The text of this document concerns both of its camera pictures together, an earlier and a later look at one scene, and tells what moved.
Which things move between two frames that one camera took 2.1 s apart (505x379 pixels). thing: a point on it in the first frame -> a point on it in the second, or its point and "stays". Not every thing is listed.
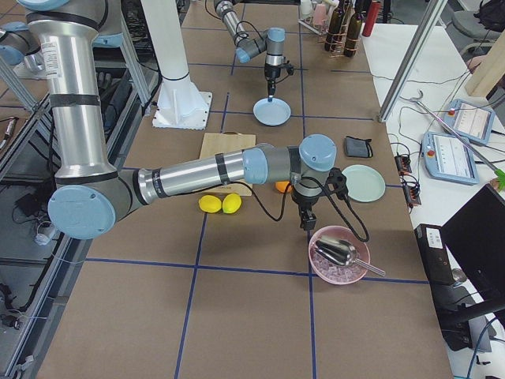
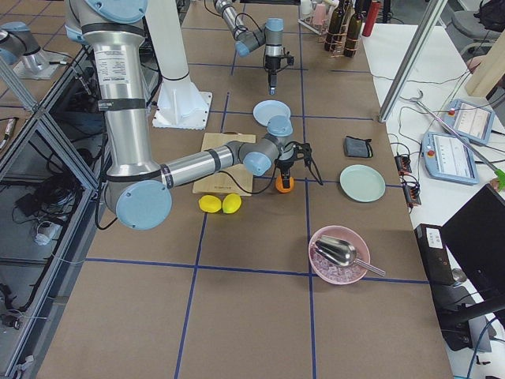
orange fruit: [283, 186] stays
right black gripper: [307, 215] -> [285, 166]
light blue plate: [274, 113] stays
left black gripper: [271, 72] stays
